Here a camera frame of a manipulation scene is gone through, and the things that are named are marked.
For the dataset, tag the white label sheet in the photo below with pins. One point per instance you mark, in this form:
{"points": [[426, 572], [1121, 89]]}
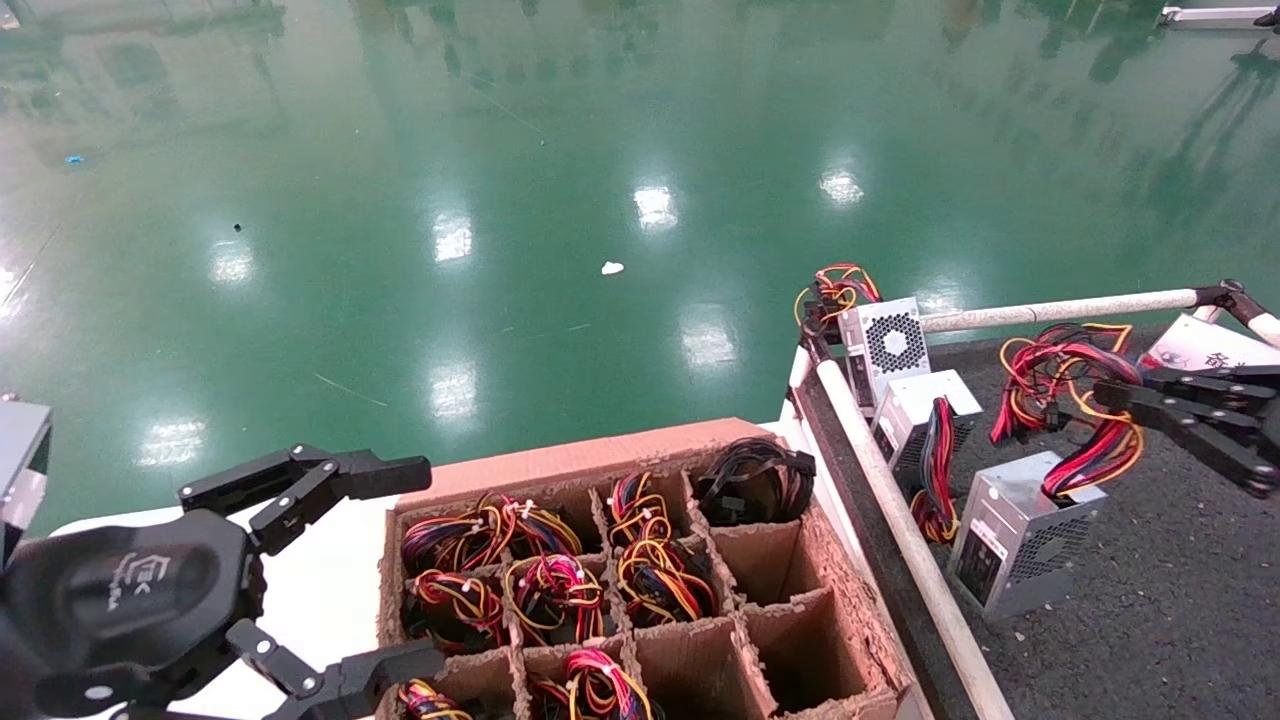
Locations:
{"points": [[1200, 345]]}

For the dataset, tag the fan grille power supply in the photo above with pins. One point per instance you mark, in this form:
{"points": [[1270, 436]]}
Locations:
{"points": [[890, 345]]}

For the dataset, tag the grey metal floor bar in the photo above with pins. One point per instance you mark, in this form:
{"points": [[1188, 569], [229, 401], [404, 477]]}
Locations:
{"points": [[1215, 16]]}

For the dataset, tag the white top power supply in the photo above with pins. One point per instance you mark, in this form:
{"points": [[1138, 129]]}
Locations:
{"points": [[925, 395]]}

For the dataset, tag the black tube connector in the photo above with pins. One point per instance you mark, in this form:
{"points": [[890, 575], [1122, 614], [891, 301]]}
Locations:
{"points": [[1225, 297]]}

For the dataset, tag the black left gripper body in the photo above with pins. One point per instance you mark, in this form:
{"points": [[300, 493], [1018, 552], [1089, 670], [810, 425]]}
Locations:
{"points": [[130, 600]]}

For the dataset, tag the cardboard divider box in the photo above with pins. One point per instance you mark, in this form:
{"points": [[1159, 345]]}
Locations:
{"points": [[790, 650]]}

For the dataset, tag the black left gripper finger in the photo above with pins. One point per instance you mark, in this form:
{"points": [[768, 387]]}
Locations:
{"points": [[380, 672], [340, 475]]}

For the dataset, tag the white cart rail tube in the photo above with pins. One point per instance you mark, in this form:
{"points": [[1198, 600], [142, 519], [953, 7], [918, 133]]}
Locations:
{"points": [[1060, 310], [920, 560]]}

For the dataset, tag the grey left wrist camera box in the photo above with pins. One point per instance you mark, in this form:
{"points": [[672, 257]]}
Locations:
{"points": [[22, 450]]}

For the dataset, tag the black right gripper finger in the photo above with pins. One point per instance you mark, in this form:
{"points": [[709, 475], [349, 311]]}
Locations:
{"points": [[1240, 383], [1230, 440]]}

